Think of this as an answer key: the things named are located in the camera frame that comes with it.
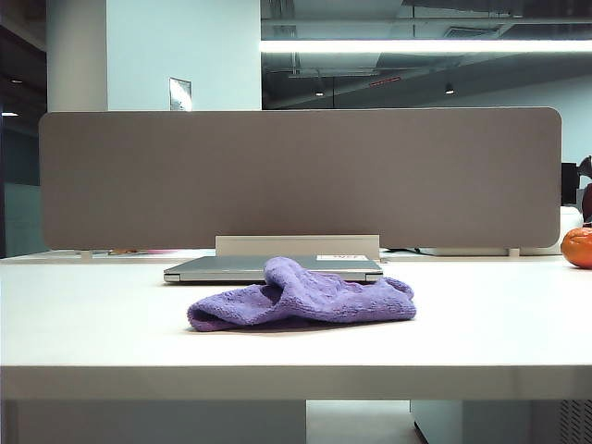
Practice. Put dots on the purple microfibre rag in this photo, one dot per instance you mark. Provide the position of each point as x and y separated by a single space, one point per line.
324 300

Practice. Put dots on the white box behind laptop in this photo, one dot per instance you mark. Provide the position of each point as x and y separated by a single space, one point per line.
259 245

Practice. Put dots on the silver closed laptop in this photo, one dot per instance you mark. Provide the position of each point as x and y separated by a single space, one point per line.
217 270

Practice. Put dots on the grey fabric desk divider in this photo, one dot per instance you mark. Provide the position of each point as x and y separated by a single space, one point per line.
300 180

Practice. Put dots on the white nice try sticker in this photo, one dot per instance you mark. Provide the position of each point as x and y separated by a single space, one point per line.
343 257

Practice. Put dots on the colourful papers behind divider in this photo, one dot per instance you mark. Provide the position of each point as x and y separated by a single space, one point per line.
152 251

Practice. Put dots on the white desk support panel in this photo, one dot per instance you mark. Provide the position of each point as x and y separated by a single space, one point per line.
162 421

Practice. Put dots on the white plastic appliance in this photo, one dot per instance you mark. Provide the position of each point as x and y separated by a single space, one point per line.
571 217

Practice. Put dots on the white under-desk cabinet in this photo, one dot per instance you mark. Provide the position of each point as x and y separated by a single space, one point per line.
485 423

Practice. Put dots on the black computer monitor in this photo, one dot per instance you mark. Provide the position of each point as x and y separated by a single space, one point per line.
570 182

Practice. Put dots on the orange mandarin fruit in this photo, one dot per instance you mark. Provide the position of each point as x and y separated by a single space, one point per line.
578 245

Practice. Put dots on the person in red top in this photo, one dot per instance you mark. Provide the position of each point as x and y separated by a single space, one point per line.
587 199

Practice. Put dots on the framed wall poster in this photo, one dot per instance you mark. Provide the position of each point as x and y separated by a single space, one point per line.
180 94

